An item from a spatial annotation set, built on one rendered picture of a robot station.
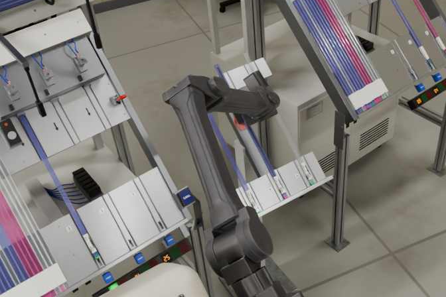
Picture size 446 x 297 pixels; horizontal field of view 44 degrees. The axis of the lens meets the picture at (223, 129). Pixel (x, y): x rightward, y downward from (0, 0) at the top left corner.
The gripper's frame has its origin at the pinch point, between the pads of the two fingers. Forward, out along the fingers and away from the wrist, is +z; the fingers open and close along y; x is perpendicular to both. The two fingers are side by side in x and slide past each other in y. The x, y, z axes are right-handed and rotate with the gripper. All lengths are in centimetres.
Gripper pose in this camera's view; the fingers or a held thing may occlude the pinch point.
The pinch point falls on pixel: (247, 118)
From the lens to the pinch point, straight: 183.6
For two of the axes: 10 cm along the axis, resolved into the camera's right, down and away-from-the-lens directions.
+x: 4.5, 8.8, -1.0
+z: -3.1, 2.7, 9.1
